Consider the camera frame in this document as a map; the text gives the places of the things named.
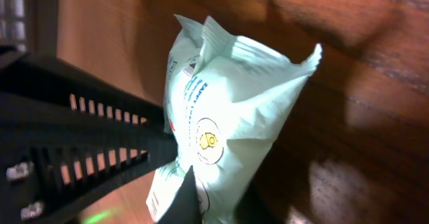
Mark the grey plastic mesh basket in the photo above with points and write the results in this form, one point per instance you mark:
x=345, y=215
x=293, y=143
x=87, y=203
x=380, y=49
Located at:
x=30, y=25

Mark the teal white snack packet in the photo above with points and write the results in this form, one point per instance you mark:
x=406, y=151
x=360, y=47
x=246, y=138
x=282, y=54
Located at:
x=226, y=100

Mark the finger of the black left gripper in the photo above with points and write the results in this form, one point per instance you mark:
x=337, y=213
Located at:
x=49, y=79

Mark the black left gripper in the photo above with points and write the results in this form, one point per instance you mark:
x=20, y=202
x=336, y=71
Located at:
x=70, y=165

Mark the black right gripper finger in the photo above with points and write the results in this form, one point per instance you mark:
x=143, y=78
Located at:
x=185, y=208

